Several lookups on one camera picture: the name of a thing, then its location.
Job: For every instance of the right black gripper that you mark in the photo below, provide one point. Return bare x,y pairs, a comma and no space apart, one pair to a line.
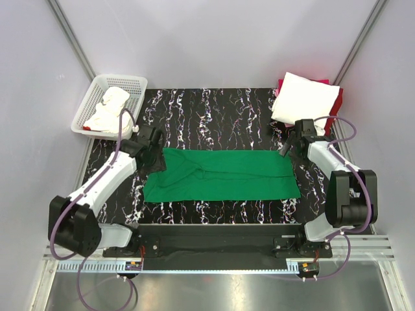
286,146

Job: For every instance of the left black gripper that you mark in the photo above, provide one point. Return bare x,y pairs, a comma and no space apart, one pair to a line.
159,166

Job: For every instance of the green t shirt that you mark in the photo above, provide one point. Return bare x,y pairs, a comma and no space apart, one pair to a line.
222,175

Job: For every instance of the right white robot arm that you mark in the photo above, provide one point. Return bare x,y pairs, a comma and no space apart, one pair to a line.
351,198

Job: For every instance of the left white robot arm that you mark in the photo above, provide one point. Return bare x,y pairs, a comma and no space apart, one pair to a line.
73,227

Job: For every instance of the folded white t shirt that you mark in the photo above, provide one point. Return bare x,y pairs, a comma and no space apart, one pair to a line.
301,98

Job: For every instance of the white t shirt in basket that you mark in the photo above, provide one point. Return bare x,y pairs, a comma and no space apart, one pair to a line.
107,111

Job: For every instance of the white plastic basket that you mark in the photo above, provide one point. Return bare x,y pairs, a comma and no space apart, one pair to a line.
134,85

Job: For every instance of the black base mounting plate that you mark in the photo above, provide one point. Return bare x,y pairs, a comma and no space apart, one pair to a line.
218,248

